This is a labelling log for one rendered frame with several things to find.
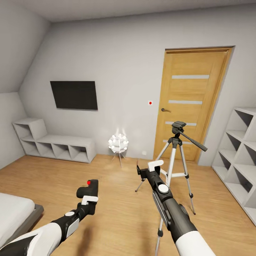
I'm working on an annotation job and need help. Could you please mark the digital camera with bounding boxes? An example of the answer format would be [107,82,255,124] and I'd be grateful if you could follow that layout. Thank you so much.
[76,179,98,204]

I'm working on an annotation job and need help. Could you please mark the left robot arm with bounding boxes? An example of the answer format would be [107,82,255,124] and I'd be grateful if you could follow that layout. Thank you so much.
[0,196,98,256]

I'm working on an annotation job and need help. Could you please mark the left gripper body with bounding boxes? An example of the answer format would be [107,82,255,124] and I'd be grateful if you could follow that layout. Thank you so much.
[77,202,96,218]

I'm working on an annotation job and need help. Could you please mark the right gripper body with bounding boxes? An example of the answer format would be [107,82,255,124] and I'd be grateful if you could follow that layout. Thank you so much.
[140,166,160,181]

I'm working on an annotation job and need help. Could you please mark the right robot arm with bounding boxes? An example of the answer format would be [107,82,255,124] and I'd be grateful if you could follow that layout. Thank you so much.
[137,160,216,256]

